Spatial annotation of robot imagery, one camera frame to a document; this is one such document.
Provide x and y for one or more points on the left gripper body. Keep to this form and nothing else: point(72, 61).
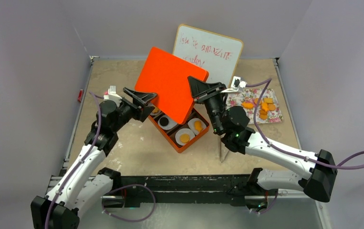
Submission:
point(127, 111)

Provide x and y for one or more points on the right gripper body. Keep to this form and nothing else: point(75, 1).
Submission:
point(214, 106)

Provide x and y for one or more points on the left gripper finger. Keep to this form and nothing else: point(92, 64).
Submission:
point(140, 99)
point(143, 113)

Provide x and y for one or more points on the black round cookie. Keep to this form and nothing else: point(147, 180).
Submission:
point(163, 121)

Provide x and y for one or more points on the orange fish cookie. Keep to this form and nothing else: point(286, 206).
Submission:
point(198, 126)

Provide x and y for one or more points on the orange tin lid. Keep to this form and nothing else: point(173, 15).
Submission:
point(167, 76)

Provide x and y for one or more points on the orange cookie tin box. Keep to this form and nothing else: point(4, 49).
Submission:
point(169, 135)

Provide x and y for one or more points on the round patterned biscuit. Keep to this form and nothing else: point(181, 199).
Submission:
point(184, 138)

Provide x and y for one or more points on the metal tongs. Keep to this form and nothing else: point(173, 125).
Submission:
point(223, 152)

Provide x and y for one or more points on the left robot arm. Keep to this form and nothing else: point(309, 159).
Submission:
point(80, 170)

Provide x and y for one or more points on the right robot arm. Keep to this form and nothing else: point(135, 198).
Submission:
point(312, 173)

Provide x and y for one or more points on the white paper cup far-left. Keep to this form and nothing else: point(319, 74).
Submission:
point(157, 113)

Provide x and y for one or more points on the white paper cup middle-left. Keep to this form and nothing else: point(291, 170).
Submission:
point(171, 124)

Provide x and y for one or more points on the white paper cup near-right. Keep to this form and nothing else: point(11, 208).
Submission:
point(191, 125)

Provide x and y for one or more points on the orange round cookie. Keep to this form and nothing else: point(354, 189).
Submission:
point(247, 105)

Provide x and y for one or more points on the small red box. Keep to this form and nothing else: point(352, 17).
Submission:
point(80, 96)

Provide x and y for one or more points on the white paper cup near-left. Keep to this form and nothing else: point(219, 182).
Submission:
point(183, 131)

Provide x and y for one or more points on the orange square cookie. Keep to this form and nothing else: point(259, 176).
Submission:
point(268, 100)

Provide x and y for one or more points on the orange chip cookie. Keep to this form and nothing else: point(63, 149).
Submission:
point(271, 107)

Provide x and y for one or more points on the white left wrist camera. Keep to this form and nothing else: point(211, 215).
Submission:
point(112, 94)

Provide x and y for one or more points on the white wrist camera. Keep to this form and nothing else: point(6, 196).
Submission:
point(112, 94)
point(237, 86)

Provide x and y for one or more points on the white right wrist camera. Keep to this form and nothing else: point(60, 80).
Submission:
point(237, 86)

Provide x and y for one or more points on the white board yellow frame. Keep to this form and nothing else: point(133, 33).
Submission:
point(216, 53)

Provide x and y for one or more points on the black metal base rail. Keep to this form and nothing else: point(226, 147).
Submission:
point(236, 190)

